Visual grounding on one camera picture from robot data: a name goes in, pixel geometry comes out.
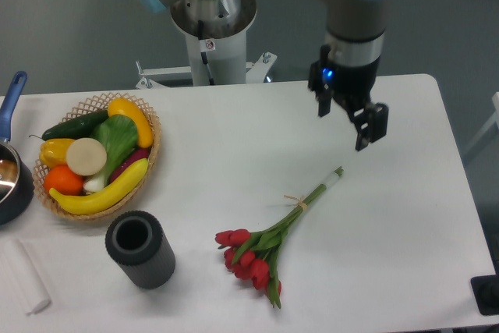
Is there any orange fruit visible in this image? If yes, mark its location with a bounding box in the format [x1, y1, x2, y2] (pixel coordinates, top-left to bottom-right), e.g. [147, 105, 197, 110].
[43, 165, 83, 196]

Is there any purple eggplant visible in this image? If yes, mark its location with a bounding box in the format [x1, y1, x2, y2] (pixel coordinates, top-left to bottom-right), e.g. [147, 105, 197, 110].
[108, 148, 150, 183]

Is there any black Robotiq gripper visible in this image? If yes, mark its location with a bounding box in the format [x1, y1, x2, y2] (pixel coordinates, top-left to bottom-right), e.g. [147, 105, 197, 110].
[308, 44, 389, 151]

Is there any red tulip bouquet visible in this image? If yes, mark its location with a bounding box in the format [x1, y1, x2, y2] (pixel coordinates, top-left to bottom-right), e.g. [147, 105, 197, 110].
[214, 167, 344, 308]

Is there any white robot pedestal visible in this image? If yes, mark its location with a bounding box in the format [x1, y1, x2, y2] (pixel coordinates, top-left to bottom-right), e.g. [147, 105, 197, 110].
[136, 0, 278, 89]

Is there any yellow banana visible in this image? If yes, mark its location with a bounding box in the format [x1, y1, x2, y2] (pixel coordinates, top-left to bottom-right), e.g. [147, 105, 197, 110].
[49, 158, 149, 216]

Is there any green bok choy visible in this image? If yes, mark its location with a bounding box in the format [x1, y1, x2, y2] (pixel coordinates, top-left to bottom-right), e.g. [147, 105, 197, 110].
[83, 115, 138, 193]

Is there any yellow bell pepper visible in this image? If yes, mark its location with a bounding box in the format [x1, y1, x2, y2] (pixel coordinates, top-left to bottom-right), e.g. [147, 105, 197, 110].
[39, 138, 75, 168]

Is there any white folded cloth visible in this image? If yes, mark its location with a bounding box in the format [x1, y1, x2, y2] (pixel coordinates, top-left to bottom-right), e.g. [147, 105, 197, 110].
[1, 239, 51, 316]

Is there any white furniture frame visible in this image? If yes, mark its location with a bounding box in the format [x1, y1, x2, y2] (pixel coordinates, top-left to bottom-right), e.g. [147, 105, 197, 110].
[462, 92, 498, 166]

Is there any beige round disc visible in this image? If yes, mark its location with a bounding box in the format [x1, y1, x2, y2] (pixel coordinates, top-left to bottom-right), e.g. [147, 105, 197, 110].
[65, 138, 107, 176]

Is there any blue handled saucepan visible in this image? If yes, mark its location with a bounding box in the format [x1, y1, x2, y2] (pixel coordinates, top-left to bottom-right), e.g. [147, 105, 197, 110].
[1, 71, 34, 225]

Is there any yellow squash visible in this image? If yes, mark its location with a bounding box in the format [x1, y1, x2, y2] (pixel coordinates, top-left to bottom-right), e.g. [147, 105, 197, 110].
[108, 97, 154, 148]

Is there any green cucumber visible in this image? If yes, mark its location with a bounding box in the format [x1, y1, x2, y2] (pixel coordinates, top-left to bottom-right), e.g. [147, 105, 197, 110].
[30, 110, 108, 141]

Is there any dark grey ribbed vase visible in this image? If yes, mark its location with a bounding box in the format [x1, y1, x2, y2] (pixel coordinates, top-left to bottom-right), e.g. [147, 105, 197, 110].
[104, 211, 176, 289]

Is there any woven wicker basket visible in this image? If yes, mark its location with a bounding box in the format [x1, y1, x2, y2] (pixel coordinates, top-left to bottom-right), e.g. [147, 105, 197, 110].
[32, 93, 161, 220]

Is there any black device at edge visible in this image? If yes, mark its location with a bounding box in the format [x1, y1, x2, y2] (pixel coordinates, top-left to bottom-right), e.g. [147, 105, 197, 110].
[470, 275, 498, 316]

